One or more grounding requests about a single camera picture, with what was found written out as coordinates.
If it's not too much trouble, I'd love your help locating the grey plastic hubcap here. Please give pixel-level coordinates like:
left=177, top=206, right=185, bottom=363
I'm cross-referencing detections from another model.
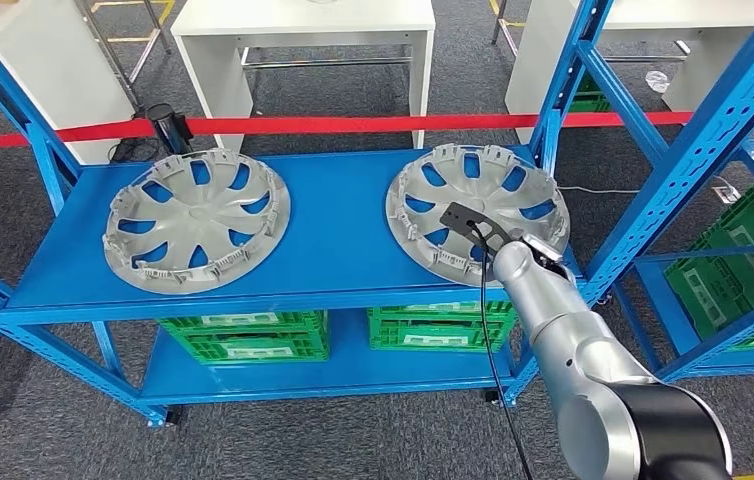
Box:
left=385, top=143, right=572, bottom=288
left=102, top=147, right=292, bottom=296

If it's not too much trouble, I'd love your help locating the red barrier tape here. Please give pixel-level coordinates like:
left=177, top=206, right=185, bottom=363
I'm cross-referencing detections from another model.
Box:
left=0, top=109, right=754, bottom=152

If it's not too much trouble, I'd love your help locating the white table with chrome bar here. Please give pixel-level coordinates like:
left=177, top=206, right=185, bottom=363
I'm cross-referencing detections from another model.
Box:
left=170, top=0, right=437, bottom=152

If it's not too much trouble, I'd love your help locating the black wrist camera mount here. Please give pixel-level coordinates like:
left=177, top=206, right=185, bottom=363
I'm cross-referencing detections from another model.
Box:
left=439, top=201, right=517, bottom=256

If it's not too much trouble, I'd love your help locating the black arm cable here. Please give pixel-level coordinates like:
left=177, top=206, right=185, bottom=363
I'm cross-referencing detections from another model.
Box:
left=469, top=223, right=534, bottom=480

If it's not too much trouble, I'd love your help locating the white floor cable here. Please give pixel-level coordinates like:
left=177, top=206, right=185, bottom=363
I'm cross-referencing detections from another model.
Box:
left=559, top=184, right=643, bottom=195

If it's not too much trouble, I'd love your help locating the black barrier post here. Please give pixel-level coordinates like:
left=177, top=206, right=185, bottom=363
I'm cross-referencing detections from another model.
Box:
left=145, top=103, right=194, bottom=156

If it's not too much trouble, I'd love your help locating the black cable bundle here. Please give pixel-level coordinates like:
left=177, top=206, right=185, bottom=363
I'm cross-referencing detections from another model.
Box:
left=108, top=135, right=153, bottom=165

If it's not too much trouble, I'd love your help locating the chrome metal stool frame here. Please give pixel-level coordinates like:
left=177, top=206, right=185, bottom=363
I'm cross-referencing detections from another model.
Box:
left=75, top=0, right=173, bottom=107

